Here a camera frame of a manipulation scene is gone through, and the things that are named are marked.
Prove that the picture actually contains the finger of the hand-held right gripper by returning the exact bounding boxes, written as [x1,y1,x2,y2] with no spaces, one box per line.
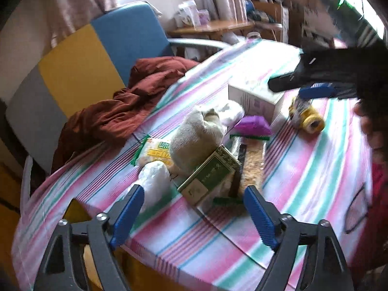
[299,84,338,100]
[267,72,304,93]

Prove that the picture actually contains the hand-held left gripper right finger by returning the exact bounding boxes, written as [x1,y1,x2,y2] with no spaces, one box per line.
[243,185,355,291]

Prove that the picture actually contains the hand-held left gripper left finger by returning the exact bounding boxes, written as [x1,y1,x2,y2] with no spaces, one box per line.
[33,184,145,291]

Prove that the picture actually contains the yellow patterned roll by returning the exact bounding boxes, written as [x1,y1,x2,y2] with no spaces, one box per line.
[288,97,325,134]

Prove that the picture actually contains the white plastic item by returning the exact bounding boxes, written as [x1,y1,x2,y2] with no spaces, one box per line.
[126,161,172,214]

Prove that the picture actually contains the green edged granola packet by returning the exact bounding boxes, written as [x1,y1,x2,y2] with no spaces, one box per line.
[212,133,270,208]

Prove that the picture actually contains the purple packet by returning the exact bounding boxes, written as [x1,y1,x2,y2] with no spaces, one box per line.
[235,116,273,137]

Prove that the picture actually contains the white cloth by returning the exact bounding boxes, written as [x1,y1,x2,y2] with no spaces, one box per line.
[217,100,245,128]

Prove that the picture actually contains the yellow snack packet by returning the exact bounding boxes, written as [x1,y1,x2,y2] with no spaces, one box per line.
[131,135,176,170]

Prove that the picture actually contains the green printed box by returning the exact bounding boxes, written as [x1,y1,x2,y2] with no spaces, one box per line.
[177,145,242,207]

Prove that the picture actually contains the knit socks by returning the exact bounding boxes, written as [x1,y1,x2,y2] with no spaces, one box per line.
[169,105,228,176]

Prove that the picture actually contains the person's right hand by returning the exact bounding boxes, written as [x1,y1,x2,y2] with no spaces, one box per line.
[354,102,378,150]

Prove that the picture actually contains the white box with purple print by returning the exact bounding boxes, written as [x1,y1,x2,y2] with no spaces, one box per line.
[228,77,285,125]

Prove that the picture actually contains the striped tablecloth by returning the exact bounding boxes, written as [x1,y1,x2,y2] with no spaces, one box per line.
[12,38,382,291]

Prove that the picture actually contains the wooden shelf unit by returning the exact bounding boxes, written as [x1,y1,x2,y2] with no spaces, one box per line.
[250,0,290,43]

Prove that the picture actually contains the wooden side table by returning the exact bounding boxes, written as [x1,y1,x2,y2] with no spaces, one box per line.
[167,21,284,41]

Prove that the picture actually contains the dark red jacket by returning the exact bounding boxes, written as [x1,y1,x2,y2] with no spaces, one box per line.
[50,56,201,173]

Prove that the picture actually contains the person's red clothing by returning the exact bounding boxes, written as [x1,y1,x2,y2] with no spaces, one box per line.
[342,161,388,279]

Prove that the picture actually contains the white purple package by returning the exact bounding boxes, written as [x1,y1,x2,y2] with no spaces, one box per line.
[176,0,210,28]

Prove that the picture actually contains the wooden cabinet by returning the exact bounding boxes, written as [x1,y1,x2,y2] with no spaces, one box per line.
[0,162,23,282]

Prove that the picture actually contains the grey yellow blue chair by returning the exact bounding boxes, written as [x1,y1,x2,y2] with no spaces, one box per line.
[4,1,231,207]

